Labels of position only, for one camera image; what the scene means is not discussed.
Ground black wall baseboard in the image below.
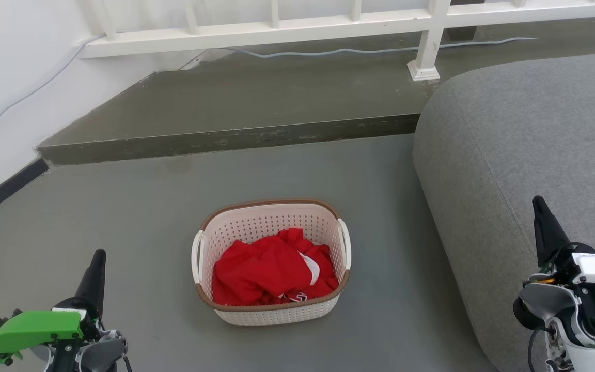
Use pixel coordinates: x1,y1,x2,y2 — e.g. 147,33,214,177
0,157,50,228

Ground red garment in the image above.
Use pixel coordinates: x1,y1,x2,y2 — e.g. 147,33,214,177
212,228,339,306

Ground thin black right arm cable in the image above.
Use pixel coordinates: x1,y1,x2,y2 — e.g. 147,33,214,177
527,327,550,372

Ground thin pale wall cable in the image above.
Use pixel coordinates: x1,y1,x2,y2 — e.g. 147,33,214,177
0,34,537,144

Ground white metal railing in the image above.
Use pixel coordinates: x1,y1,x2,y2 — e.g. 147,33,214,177
79,0,595,82

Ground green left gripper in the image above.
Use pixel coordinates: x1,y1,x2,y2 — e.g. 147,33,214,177
0,249,107,365

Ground white perforated plastic laundry basket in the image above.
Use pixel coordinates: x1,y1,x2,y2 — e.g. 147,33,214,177
191,199,352,326

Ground grey fabric sofa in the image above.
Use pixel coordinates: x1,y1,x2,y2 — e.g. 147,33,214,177
413,50,595,372

